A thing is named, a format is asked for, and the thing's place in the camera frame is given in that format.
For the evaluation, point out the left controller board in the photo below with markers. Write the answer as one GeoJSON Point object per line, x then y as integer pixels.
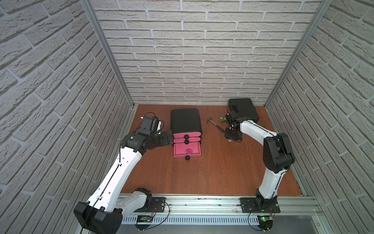
{"type": "Point", "coordinates": [143, 222]}

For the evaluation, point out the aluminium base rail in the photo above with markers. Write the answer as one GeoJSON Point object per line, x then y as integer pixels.
{"type": "Point", "coordinates": [207, 205]}

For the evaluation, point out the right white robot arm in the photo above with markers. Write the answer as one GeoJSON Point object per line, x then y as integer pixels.
{"type": "Point", "coordinates": [278, 156]}

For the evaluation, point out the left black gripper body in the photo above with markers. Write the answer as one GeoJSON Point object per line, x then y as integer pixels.
{"type": "Point", "coordinates": [163, 139]}

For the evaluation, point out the right controller board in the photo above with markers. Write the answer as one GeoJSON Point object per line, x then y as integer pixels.
{"type": "Point", "coordinates": [265, 223]}

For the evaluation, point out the aluminium frame post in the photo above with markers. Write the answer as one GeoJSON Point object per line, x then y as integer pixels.
{"type": "Point", "coordinates": [90, 12]}
{"type": "Point", "coordinates": [314, 23]}

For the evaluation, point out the aluminium frame post right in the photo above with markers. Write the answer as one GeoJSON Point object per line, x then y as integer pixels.
{"type": "Point", "coordinates": [314, 23]}

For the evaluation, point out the pink drawer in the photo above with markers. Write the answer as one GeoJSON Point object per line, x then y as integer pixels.
{"type": "Point", "coordinates": [182, 150]}
{"type": "Point", "coordinates": [186, 141]}
{"type": "Point", "coordinates": [187, 135]}

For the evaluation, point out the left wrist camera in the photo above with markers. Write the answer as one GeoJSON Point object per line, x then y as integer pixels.
{"type": "Point", "coordinates": [151, 126]}

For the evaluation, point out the controller board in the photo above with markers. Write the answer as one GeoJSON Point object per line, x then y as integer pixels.
{"type": "Point", "coordinates": [265, 223]}
{"type": "Point", "coordinates": [143, 222]}

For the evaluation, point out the black drawer cabinet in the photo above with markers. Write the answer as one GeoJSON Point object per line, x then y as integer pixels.
{"type": "Point", "coordinates": [185, 122]}

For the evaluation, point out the black tool case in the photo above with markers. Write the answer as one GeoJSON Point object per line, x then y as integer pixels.
{"type": "Point", "coordinates": [242, 109]}

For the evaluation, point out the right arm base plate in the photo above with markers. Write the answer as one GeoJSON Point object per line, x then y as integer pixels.
{"type": "Point", "coordinates": [248, 206]}

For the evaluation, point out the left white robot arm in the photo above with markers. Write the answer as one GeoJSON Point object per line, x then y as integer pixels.
{"type": "Point", "coordinates": [103, 213]}

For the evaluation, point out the aluminium frame post left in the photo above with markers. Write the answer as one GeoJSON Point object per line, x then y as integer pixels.
{"type": "Point", "coordinates": [90, 12]}

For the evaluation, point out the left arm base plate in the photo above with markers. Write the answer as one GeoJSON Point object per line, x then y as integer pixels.
{"type": "Point", "coordinates": [153, 204]}

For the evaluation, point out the hammer with black handle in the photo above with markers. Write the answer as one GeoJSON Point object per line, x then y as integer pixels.
{"type": "Point", "coordinates": [219, 127]}

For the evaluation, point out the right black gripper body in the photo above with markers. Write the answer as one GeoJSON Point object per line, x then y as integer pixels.
{"type": "Point", "coordinates": [229, 134]}

